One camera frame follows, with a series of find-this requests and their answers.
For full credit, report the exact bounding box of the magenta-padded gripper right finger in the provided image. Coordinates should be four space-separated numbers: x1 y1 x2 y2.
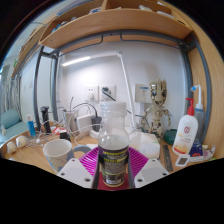
128 146 170 190

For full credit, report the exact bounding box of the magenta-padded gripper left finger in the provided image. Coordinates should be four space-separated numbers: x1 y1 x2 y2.
56 146 100 190

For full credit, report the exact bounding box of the clear plastic bottle dark label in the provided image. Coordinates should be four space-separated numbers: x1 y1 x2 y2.
97 101 130 188

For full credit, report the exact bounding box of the metal ruler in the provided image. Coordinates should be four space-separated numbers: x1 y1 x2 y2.
162 143 174 173

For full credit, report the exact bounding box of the cream mug blue map print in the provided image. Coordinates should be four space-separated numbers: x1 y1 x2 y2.
42 138 93 174

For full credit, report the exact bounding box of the white plastic bag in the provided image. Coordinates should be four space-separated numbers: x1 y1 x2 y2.
129 131 162 159

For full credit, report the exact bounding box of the small white-framed display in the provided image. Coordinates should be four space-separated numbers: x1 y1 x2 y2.
174 153 191 167

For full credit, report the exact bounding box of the small black charger block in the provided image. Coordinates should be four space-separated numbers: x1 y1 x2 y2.
59 131 72 143

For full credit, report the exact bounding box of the white pump bottle red nozzle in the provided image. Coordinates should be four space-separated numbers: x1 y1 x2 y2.
171 97 199 157

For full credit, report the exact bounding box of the white power adapter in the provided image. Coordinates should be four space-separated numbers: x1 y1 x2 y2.
76 114 98 133

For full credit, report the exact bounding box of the steel cylinder cup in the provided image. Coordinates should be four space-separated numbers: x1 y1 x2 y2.
64 110 78 133

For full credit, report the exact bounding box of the black electric shaver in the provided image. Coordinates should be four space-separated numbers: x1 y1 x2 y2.
39 105 53 134

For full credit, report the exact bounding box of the blue tube bottle white cap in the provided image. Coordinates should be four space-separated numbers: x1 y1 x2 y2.
25 114 38 139

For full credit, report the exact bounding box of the wooden tree creature figurine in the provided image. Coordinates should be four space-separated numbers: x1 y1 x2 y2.
139 78 173 136

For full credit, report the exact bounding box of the clear squeeze bottle bent spout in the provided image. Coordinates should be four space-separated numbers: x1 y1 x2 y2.
190 84 206 144

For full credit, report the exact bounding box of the teal bed with pillow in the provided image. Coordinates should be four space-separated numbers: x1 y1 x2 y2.
0 109 29 144

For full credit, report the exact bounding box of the white desk lamp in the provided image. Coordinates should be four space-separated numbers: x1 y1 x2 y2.
61 49 138 128

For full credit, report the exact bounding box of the wooden shelf unit with items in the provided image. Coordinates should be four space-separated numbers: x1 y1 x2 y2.
38 0 194 50

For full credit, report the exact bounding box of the white wall box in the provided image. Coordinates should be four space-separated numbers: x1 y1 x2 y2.
134 83 151 103

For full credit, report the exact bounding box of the white wall socket black plug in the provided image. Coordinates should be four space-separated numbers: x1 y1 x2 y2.
99 84 117 101

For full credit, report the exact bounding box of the long wooden wall shelf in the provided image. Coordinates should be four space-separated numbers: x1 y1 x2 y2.
11 19 48 78

